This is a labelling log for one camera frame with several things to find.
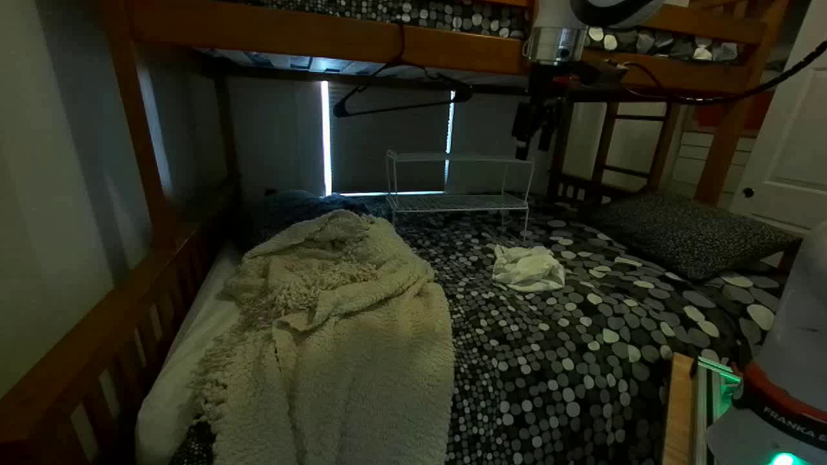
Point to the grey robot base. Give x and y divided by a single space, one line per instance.
758 440

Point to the white metal rail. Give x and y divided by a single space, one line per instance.
719 384

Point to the black clothes hanger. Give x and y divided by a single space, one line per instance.
404 107

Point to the light wooden plank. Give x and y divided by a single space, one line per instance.
677 415

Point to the dark window blind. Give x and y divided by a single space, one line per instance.
275 138
388 138

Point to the wooden bunk ladder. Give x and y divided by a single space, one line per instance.
607 165

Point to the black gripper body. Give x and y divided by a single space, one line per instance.
542 91

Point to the wooden bunk bed frame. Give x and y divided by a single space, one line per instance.
77 344

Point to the black polka dot duvet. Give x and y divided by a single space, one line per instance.
558 364

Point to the grey dotted pillow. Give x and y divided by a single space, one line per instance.
688 233

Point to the white mattress sheet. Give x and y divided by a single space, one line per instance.
171 378

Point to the small white crumpled cloth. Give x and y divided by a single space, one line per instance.
528 267

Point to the white panel door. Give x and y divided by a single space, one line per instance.
790 138

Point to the cream knitted fleece blanket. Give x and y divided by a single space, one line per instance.
343 344

